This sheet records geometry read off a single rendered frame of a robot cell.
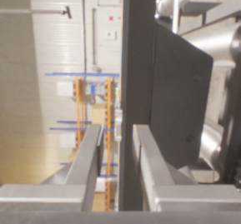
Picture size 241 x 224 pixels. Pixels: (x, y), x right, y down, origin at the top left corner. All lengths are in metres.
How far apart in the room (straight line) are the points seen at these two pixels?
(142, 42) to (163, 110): 0.14
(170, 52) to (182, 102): 0.10
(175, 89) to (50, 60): 9.72
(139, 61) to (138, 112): 0.11
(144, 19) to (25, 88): 10.48
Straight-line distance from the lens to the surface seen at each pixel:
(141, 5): 0.36
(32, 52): 10.34
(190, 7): 1.37
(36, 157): 12.08
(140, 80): 0.35
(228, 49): 0.49
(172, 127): 0.38
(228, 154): 0.44
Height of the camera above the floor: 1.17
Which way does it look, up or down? 1 degrees down
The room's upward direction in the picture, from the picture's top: 89 degrees counter-clockwise
